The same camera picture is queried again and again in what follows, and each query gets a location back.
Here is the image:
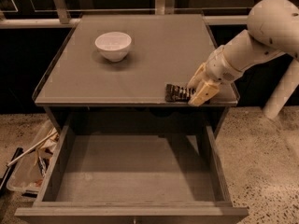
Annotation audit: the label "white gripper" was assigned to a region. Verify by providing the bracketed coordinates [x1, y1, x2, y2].
[187, 45, 243, 106]

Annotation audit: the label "dark chocolate rxbar wrapper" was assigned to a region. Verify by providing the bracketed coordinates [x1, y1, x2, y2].
[165, 84, 195, 102]

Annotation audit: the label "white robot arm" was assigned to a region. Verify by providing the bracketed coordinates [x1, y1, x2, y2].
[187, 0, 299, 119]

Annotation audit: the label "grey cabinet with glass top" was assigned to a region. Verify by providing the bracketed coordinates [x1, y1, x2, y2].
[32, 13, 241, 139]

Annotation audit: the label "open grey top drawer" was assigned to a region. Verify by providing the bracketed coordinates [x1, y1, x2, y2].
[14, 123, 249, 224]

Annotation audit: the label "white ceramic bowl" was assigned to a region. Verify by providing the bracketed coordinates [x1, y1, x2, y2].
[94, 32, 132, 62]

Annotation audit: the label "white stick in bin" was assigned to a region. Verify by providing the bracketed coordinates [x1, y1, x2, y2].
[7, 131, 58, 168]

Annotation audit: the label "snack packets in bin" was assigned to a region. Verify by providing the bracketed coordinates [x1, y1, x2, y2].
[34, 132, 59, 188]

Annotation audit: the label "black flat object on floor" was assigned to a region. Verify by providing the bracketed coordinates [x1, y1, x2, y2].
[0, 147, 23, 196]

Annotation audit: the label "clear plastic bin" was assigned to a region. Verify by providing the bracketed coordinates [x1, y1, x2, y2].
[7, 120, 56, 194]

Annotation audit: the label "metal railing frame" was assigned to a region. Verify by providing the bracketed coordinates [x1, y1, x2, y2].
[0, 0, 299, 30]

